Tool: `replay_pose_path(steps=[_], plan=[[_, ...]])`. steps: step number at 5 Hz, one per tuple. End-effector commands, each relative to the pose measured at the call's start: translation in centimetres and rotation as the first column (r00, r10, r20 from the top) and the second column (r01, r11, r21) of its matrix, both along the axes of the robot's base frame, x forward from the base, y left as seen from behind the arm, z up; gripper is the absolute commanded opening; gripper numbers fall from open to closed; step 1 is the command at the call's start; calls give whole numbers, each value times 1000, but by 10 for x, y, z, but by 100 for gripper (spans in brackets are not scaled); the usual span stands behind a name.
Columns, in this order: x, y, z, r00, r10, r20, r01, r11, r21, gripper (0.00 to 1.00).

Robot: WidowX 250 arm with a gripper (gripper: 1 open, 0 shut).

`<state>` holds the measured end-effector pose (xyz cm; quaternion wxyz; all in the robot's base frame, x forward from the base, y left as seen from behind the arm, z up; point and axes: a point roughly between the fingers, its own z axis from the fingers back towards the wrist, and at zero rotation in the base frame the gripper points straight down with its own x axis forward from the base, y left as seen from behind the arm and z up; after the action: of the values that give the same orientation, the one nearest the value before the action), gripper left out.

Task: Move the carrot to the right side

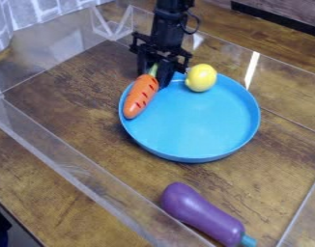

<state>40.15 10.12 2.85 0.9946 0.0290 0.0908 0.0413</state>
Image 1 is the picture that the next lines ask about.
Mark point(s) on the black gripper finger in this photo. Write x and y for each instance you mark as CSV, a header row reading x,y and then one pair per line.
x,y
145,61
165,71

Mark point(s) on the clear acrylic corner bracket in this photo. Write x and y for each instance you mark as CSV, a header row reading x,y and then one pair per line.
x,y
110,29

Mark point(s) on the yellow toy lemon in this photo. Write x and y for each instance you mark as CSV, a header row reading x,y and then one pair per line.
x,y
201,78

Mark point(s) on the orange toy carrot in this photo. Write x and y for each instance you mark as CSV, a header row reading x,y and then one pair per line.
x,y
141,93

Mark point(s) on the blue round plate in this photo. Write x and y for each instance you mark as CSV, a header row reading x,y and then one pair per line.
x,y
196,127

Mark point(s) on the purple toy eggplant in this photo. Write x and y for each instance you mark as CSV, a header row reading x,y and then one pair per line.
x,y
186,206

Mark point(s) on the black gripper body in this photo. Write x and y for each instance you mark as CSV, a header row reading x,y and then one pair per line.
x,y
163,42

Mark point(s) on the white patterned curtain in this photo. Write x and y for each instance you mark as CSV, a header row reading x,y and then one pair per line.
x,y
23,13

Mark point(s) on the clear acrylic enclosure wall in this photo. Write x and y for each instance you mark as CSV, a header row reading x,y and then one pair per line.
x,y
82,186

